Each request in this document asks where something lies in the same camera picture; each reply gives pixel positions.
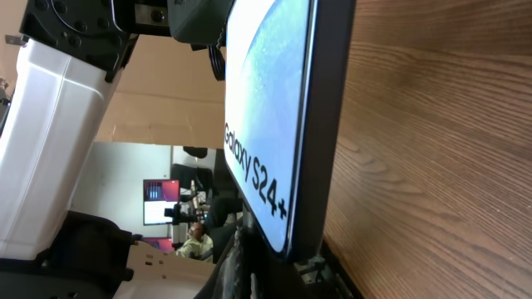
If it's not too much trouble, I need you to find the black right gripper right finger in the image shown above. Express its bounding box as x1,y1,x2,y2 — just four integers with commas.
294,241,364,299

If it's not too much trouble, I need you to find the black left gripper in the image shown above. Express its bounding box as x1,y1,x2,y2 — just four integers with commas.
111,0,234,46

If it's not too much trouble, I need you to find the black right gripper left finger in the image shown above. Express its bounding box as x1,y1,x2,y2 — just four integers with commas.
195,227,258,299

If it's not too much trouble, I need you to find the Samsung Galaxy smartphone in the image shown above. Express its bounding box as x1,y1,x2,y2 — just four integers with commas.
224,0,355,262

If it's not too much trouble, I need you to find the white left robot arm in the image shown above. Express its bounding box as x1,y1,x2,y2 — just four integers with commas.
1,0,230,298

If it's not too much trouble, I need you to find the seated person in background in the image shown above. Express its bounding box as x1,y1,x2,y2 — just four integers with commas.
176,223,214,263

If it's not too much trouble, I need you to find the background computer monitor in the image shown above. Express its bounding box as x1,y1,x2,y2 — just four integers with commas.
143,179,180,226

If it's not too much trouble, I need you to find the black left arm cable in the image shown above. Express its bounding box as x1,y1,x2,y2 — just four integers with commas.
207,43,228,82

